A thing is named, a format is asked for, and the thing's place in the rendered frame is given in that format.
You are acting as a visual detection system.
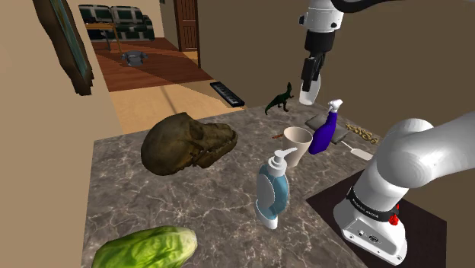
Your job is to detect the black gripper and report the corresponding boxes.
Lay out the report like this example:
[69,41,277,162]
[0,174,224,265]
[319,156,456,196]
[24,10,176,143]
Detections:
[301,30,336,94]

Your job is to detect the white rounded object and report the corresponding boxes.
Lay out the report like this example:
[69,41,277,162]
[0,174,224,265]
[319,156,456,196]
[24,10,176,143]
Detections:
[298,78,322,107]

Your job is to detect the green dinosaur toy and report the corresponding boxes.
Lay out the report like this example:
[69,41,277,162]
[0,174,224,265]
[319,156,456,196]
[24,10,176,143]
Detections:
[263,81,295,116]

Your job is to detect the grey square pad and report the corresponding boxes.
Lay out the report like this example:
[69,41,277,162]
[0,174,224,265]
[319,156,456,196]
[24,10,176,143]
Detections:
[304,113,350,145]

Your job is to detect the blue spray bottle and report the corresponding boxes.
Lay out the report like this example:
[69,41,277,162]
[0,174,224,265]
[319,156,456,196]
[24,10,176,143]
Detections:
[308,98,344,156]

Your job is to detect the beige cup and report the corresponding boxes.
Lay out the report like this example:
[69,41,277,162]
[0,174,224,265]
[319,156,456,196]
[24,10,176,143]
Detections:
[282,126,314,169]

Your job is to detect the black keyboard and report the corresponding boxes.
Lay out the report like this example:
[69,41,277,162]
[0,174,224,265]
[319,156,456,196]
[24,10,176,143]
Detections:
[209,81,246,109]

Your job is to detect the white spatula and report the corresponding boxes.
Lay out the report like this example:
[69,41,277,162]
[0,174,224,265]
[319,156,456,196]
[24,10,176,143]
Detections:
[340,140,374,161]

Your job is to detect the blue white soap dispenser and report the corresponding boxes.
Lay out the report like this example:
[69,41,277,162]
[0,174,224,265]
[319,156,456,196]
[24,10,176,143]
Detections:
[254,147,299,230]

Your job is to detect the brown wooden door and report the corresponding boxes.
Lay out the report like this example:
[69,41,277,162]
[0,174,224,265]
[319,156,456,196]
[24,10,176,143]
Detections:
[173,0,202,69]

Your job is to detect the brown ape skull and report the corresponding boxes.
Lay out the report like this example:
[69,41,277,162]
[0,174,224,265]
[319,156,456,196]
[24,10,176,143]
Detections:
[140,112,239,177]

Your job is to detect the grey floor object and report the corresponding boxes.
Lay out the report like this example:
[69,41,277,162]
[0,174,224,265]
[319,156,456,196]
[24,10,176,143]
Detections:
[120,50,150,68]

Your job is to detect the dark robot stand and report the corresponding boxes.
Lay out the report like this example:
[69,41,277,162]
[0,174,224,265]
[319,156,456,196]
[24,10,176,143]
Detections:
[305,168,448,268]

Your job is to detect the green white checked sofa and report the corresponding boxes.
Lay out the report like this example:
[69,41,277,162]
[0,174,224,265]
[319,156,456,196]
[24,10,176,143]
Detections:
[78,4,156,42]

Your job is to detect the wooden side table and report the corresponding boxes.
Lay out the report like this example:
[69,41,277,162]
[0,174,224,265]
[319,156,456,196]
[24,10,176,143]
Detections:
[84,21,123,53]

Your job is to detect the green lettuce head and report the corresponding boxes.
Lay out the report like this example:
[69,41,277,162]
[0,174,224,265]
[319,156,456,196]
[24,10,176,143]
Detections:
[91,225,199,268]

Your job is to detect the gold chain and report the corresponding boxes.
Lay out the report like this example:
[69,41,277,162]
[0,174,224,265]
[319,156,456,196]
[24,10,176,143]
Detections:
[344,123,380,145]

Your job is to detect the dark framed wall picture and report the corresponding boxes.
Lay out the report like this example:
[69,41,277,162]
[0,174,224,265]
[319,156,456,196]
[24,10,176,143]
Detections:
[32,0,95,97]

